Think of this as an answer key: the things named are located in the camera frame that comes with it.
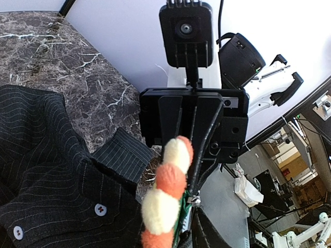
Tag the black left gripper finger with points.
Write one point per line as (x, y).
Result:
(204, 234)

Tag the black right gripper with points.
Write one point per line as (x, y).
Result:
(215, 120)

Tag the dark pinstriped garment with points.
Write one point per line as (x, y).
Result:
(54, 192)

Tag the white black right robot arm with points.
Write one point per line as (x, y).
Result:
(243, 68)

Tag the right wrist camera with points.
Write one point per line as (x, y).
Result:
(190, 45)

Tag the black right frame post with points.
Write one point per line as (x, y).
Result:
(66, 7)

